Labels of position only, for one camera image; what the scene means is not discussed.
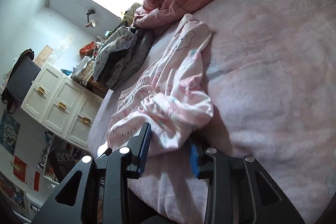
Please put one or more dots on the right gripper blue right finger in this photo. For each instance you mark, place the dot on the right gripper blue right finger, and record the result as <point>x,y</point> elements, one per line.
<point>199,160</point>

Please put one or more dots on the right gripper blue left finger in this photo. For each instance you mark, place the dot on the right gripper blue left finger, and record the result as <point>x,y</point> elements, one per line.
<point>139,146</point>

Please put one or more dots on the pink cartoon print pants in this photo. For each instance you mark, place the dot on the pink cartoon print pants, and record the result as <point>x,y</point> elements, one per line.
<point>168,95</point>

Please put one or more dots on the carved wooden desk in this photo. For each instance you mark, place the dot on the carved wooden desk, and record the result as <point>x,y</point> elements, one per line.
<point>96,88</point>

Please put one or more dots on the grey folded clothes stack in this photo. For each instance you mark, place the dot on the grey folded clothes stack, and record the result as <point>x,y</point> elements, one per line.
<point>121,65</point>

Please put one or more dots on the white cabinet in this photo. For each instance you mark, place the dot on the white cabinet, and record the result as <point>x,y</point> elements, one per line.
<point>62,106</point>

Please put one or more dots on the stack of papers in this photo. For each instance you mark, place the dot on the stack of papers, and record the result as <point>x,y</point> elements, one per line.
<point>82,72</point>

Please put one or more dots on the red box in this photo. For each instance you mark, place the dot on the red box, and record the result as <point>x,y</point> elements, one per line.
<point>88,50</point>

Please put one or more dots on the cartoon print folded cloth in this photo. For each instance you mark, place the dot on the cartoon print folded cloth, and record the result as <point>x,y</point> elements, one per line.
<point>120,40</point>

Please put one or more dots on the floral covered box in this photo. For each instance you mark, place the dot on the floral covered box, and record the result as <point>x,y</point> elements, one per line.
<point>129,14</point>

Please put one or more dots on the black suitcase on cabinet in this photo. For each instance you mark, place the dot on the black suitcase on cabinet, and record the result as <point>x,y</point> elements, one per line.
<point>20,80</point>

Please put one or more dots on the wall certificates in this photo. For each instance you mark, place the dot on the wall certificates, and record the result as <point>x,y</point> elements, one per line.
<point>43,56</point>

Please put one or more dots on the pink wall lamp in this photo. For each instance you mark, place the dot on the pink wall lamp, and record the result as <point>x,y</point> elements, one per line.
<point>90,22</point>

